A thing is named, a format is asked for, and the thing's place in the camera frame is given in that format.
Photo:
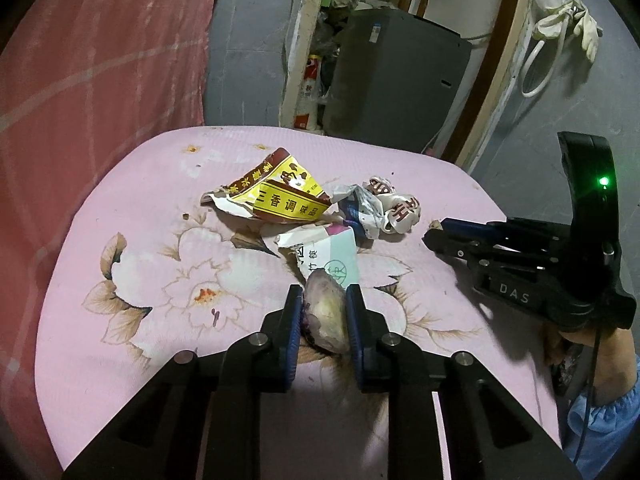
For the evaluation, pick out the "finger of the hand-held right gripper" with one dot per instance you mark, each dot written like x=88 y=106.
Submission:
x=465 y=250
x=500 y=230

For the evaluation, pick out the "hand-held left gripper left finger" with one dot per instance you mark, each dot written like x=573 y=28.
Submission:
x=292 y=340

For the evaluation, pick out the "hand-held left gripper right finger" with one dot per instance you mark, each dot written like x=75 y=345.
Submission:
x=352 y=340

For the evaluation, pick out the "onion peel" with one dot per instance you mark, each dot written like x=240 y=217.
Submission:
x=327 y=315

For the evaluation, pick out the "small brown scrap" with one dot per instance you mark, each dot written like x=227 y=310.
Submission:
x=436 y=224

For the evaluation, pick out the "white red-print wrapper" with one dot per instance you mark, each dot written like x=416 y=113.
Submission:
x=395 y=205

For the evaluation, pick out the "white paper chopstick sleeve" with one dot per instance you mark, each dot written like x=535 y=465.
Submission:
x=335 y=255

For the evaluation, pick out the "blue white plastic wrapper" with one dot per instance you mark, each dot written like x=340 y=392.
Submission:
x=357 y=210

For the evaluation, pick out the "yellow red seasoning wrapper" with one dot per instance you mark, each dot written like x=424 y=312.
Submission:
x=280 y=195

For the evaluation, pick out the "person's right forearm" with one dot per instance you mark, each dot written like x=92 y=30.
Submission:
x=617 y=365

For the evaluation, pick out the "person's right hand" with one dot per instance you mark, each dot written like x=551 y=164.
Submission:
x=552 y=347

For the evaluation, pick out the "pink flower-print blanket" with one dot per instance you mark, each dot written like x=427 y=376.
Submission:
x=150 y=360

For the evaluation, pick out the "grey washing machine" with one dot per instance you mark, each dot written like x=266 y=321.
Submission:
x=400 y=80

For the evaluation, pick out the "red white bottle on floor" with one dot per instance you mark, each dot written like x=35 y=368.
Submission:
x=307 y=95

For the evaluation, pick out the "cream rubber gloves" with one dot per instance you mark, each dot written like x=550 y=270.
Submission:
x=585 y=25

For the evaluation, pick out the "red plaid cloth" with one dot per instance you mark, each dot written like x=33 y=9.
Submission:
x=100 y=85

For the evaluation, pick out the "wooden door frame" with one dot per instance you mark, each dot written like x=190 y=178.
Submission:
x=305 y=35

